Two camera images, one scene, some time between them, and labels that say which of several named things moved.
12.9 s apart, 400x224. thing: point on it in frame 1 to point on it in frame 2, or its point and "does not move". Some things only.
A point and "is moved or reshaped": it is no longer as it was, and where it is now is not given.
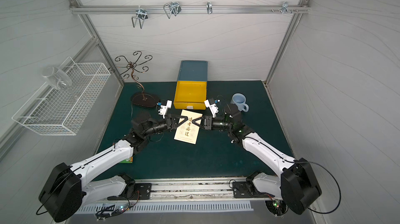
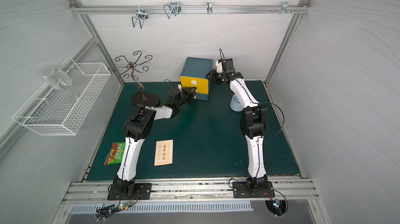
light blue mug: (239, 99) does not move
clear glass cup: (58, 78) does not move
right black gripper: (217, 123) to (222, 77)
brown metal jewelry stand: (141, 99) does not move
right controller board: (277, 208) does not move
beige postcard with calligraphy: (188, 132) to (163, 154)
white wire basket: (63, 103) does not move
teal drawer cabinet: (193, 70) is moved or reshaped
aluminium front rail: (215, 190) does not move
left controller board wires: (104, 212) does not move
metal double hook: (142, 14) does not move
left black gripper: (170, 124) to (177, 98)
